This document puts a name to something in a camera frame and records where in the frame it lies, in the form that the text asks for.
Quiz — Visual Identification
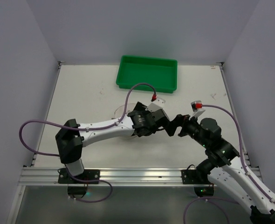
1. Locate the aluminium rail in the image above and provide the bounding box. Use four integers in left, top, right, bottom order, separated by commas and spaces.
17, 166, 263, 187

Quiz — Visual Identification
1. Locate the green plastic tray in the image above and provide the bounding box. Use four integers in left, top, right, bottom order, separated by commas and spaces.
116, 55, 178, 93

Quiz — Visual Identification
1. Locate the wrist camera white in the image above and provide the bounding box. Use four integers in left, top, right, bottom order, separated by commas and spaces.
190, 100, 206, 119
145, 97, 165, 112

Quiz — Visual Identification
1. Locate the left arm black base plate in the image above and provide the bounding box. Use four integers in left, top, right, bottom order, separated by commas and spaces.
57, 168, 100, 184

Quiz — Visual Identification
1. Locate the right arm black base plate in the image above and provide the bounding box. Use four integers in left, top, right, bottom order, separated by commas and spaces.
181, 169, 210, 185

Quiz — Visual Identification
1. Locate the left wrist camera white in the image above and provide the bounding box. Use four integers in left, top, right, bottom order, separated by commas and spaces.
145, 97, 165, 112

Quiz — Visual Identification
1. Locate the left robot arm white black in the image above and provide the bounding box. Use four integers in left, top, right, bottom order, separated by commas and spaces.
55, 102, 188, 177

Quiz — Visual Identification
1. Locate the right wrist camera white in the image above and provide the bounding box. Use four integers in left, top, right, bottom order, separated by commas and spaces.
190, 100, 206, 119

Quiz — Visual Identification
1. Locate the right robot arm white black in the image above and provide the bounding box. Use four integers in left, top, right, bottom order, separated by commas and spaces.
179, 115, 275, 224

